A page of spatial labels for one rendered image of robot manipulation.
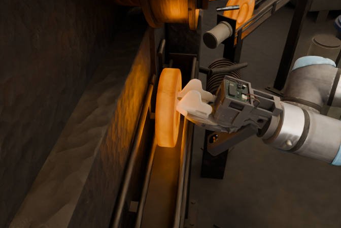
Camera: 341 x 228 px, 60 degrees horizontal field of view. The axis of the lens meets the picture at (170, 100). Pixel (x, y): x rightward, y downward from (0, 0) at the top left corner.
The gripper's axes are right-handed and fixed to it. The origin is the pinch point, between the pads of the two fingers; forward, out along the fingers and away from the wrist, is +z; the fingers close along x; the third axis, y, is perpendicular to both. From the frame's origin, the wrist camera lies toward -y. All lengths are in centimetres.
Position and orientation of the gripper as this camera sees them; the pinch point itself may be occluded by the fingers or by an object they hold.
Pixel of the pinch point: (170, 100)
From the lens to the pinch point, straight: 58.7
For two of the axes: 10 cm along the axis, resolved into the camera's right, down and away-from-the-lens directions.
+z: -9.5, -2.9, -0.9
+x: -1.3, 6.3, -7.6
